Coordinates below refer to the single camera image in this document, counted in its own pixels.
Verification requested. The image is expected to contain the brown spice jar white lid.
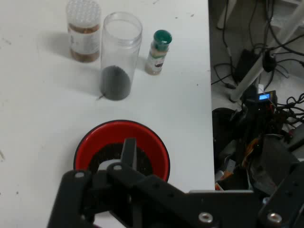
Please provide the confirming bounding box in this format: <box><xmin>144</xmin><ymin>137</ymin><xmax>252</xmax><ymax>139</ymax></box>
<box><xmin>66</xmin><ymin>0</ymin><xmax>102</xmax><ymax>63</ymax></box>

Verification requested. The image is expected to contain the black power adapter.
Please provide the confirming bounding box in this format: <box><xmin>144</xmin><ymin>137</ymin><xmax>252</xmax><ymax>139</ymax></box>
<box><xmin>234</xmin><ymin>48</ymin><xmax>261</xmax><ymax>83</ymax></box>

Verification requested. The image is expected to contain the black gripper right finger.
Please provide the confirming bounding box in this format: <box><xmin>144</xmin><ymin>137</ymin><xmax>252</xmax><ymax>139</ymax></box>
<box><xmin>257</xmin><ymin>161</ymin><xmax>304</xmax><ymax>228</ymax></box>

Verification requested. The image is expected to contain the black device with blue display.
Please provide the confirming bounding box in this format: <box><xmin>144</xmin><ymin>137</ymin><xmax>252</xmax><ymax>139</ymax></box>
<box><xmin>243</xmin><ymin>89</ymin><xmax>278</xmax><ymax>112</ymax></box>

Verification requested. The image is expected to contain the small spice bottle green cap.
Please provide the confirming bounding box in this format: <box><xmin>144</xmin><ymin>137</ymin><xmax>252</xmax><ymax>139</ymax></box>
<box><xmin>144</xmin><ymin>29</ymin><xmax>173</xmax><ymax>76</ymax></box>

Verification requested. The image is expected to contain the black floor cable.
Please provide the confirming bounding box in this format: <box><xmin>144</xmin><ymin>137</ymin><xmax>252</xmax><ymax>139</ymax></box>
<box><xmin>265</xmin><ymin>0</ymin><xmax>304</xmax><ymax>57</ymax></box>
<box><xmin>210</xmin><ymin>63</ymin><xmax>238</xmax><ymax>90</ymax></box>
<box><xmin>220</xmin><ymin>0</ymin><xmax>238</xmax><ymax>72</ymax></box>

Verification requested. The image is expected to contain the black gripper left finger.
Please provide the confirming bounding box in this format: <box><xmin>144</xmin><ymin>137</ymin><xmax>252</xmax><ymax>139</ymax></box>
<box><xmin>47</xmin><ymin>137</ymin><xmax>190</xmax><ymax>228</ymax></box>

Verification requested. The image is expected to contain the black plug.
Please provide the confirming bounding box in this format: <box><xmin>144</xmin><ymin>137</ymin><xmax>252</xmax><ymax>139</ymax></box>
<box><xmin>262</xmin><ymin>51</ymin><xmax>277</xmax><ymax>73</ymax></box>

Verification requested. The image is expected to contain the clear plastic jar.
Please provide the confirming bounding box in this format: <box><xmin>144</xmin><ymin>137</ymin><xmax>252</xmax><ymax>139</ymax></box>
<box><xmin>99</xmin><ymin>11</ymin><xmax>143</xmax><ymax>102</ymax></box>

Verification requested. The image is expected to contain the white stand leg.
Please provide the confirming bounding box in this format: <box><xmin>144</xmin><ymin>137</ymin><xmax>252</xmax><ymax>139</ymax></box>
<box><xmin>216</xmin><ymin>0</ymin><xmax>238</xmax><ymax>29</ymax></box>
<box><xmin>229</xmin><ymin>3</ymin><xmax>304</xmax><ymax>103</ymax></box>

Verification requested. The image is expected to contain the red bowl with black seeds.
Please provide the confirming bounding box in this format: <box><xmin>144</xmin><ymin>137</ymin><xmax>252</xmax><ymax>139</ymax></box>
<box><xmin>73</xmin><ymin>120</ymin><xmax>171</xmax><ymax>185</ymax></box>

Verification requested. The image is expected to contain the black equipment with wires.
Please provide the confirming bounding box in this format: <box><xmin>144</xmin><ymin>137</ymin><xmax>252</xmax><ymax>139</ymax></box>
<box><xmin>212</xmin><ymin>107</ymin><xmax>304</xmax><ymax>198</ymax></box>

